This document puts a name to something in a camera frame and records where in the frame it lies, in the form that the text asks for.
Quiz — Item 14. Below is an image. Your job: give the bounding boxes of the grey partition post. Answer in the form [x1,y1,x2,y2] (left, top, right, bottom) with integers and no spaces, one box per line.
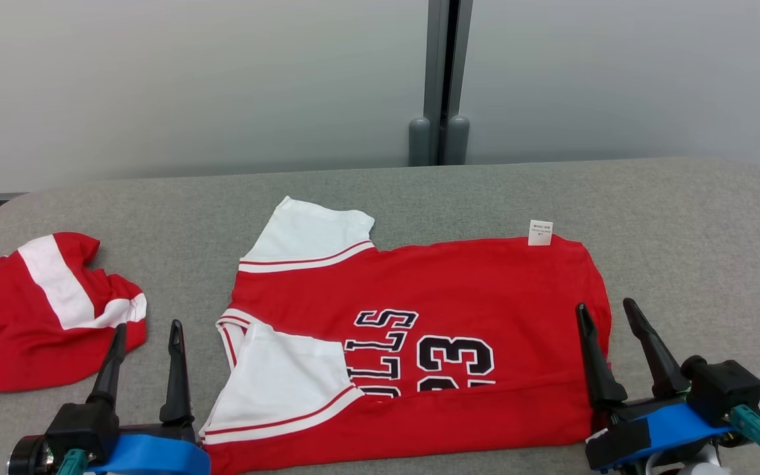
[408,0,474,166]

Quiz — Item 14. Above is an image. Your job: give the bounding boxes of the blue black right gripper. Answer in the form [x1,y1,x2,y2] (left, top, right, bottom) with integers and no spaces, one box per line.
[576,298,730,472]

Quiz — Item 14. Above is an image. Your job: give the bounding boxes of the red white jersey shorts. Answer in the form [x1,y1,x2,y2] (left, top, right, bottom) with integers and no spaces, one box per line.
[0,232,148,393]

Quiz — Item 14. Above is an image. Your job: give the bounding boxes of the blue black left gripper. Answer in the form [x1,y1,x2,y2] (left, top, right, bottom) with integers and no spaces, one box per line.
[86,320,211,475]

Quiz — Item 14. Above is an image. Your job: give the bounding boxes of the red white jersey shirt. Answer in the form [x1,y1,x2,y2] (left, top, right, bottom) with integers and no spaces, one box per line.
[199,196,613,475]

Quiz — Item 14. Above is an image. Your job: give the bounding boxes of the teal plug left camera cable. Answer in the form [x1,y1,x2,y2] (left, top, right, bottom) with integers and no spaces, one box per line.
[57,449,88,475]

